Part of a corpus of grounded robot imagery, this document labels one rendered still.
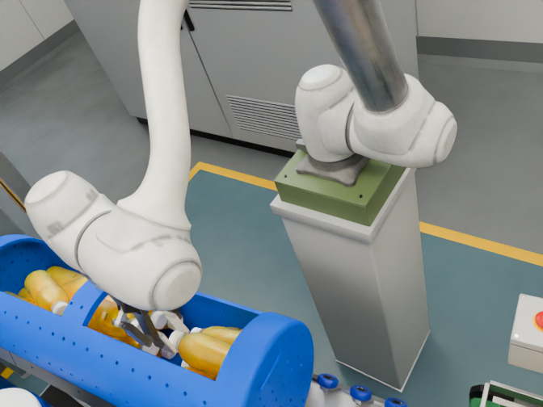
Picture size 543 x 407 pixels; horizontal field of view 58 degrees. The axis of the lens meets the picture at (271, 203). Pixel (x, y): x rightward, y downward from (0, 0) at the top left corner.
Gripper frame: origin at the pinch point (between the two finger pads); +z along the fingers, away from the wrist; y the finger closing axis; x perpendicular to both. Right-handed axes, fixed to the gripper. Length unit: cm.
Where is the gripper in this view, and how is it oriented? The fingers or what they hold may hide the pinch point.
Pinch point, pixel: (170, 332)
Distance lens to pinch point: 102.4
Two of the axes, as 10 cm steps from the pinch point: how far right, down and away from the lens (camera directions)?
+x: 8.5, 1.5, -5.0
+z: 2.8, 6.8, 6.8
